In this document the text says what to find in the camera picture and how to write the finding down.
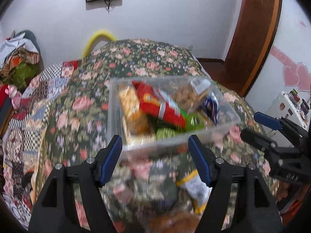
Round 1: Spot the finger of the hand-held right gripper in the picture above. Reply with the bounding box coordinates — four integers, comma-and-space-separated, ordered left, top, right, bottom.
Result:
253, 112, 304, 146
240, 127, 300, 162

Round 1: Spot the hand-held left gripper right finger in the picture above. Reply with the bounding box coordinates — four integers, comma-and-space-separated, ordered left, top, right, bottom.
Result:
188, 135, 283, 233

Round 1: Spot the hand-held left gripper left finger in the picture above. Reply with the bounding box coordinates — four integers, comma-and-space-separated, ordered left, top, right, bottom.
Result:
29, 135, 123, 233

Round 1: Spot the clear plastic storage container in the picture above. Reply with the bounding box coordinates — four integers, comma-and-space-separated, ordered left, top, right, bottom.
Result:
107, 75, 241, 161

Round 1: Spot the green jelly cup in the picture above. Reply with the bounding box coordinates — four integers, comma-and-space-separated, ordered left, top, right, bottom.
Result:
185, 113, 204, 131

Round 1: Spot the clear bread packet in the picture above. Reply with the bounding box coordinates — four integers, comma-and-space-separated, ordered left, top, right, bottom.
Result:
124, 113, 151, 136

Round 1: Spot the green pea snack packet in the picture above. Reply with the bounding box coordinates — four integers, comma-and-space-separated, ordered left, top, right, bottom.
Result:
155, 126, 180, 139

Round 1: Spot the blue white chip bag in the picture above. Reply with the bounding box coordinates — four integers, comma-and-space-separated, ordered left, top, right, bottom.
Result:
202, 91, 220, 124

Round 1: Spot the orange biscuit packet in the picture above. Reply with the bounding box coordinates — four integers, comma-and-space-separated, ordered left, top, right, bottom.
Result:
118, 86, 141, 117

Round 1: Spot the small orange snack packet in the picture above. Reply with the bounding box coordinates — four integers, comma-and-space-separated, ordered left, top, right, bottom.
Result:
151, 210, 202, 233

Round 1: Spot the long brown cracker packet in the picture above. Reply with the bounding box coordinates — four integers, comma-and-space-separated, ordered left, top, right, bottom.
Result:
175, 79, 212, 110

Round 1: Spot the red snack packet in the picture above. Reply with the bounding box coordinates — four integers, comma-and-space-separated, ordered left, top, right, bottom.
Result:
132, 81, 186, 128

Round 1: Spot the white appliance with stickers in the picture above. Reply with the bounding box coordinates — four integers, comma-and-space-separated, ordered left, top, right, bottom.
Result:
264, 91, 311, 148

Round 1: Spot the floral bedspread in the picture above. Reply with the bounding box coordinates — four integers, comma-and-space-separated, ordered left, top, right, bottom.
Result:
36, 38, 280, 233

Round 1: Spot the patchwork quilt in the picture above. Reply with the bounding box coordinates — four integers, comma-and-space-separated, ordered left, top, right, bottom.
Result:
0, 61, 80, 229

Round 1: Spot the pink plush toy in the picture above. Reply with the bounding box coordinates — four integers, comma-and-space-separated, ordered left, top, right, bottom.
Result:
6, 85, 23, 108

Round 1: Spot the red box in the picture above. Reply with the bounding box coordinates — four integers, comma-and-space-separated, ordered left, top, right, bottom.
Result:
0, 84, 10, 102

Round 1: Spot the pile of clothes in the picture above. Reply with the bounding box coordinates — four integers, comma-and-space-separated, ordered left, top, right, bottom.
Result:
0, 30, 40, 90

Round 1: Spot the pink heart wall sticker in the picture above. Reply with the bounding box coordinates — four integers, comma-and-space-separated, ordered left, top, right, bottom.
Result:
282, 63, 311, 90

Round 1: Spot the pink band wall sticker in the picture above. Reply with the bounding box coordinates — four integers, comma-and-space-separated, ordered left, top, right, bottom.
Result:
270, 45, 299, 66

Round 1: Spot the wooden door frame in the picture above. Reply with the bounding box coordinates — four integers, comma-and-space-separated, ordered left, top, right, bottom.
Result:
224, 0, 283, 97

